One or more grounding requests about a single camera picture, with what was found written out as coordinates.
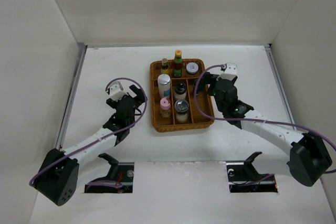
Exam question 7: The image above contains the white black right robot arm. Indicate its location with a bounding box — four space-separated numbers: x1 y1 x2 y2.
195 72 333 187

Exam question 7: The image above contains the brown wicker divided basket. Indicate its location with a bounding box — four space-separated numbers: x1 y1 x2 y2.
150 59 214 133

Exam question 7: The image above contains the sauce jar white red lid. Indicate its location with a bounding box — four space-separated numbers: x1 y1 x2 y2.
186 62 199 76

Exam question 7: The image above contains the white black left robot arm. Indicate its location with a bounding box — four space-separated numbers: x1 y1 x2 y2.
29 79 148 206

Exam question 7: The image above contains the red sauce bottle green label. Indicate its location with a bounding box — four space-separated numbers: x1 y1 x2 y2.
173 50 183 78

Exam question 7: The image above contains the pink lid spice jar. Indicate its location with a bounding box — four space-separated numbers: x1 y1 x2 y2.
159 98 172 118

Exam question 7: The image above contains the yellow label oil bottle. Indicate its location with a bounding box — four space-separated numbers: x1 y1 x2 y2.
161 58 169 74

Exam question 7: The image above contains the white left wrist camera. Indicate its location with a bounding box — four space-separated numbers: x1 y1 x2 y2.
106 81 127 101

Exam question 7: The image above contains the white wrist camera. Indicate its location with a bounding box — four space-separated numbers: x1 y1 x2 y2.
217 62 237 81
106 81 127 101

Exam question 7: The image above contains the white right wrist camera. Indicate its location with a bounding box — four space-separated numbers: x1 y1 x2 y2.
217 62 237 81

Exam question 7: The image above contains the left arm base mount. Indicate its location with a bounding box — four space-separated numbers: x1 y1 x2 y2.
84 153 135 194

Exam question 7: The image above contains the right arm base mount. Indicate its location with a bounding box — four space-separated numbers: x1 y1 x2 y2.
226 152 278 193

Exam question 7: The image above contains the small pepper jar black cap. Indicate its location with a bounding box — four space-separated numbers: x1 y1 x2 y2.
193 79 200 94

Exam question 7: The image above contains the white peppercorn jar silver lid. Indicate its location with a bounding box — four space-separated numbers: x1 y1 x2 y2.
158 74 171 99

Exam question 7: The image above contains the salt bottle black knob cap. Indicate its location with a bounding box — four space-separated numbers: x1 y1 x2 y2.
174 81 187 100

